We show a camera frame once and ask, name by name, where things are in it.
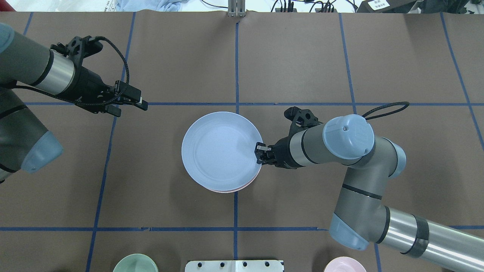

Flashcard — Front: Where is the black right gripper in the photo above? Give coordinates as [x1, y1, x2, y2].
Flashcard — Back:
[254, 137, 303, 169]

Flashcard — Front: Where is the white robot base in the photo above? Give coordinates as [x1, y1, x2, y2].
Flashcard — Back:
[185, 260, 285, 272]

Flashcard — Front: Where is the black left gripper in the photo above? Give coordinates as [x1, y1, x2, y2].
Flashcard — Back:
[68, 66, 149, 117]

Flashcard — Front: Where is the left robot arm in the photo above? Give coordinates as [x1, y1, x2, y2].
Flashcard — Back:
[0, 23, 149, 182]

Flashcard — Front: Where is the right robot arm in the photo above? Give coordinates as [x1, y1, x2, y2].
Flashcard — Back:
[254, 114, 484, 272]

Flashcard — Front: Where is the aluminium frame post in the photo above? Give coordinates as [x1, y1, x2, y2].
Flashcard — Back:
[228, 0, 247, 18]

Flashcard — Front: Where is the green bowl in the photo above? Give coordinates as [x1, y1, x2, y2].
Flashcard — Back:
[113, 253, 159, 272]

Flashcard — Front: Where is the blue plate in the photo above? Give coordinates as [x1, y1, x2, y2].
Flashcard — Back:
[181, 111, 262, 189]

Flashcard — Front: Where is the blue cloth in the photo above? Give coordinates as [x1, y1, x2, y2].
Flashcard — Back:
[115, 0, 188, 12]

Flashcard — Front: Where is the pink bowl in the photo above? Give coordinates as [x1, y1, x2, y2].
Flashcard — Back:
[323, 257, 366, 272]

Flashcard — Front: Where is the pink plate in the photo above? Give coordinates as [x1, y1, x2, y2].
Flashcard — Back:
[206, 165, 261, 193]

